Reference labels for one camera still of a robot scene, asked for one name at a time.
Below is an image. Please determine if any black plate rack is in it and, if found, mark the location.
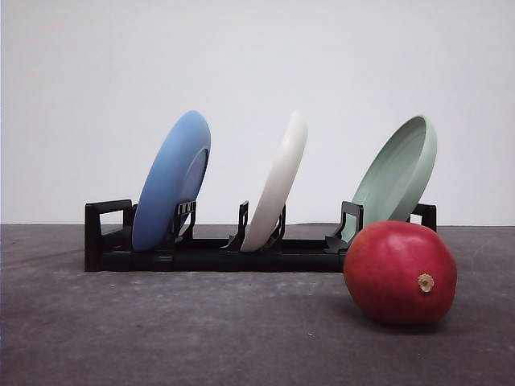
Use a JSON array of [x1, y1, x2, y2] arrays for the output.
[[84, 199, 437, 273]]

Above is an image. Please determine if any blue plate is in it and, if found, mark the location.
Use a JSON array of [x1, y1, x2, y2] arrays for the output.
[[133, 110, 212, 253]]

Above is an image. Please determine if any white plate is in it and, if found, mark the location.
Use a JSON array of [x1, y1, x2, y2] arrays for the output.
[[241, 111, 308, 252]]

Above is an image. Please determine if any green plate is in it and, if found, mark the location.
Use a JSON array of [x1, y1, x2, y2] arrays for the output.
[[343, 116, 438, 242]]

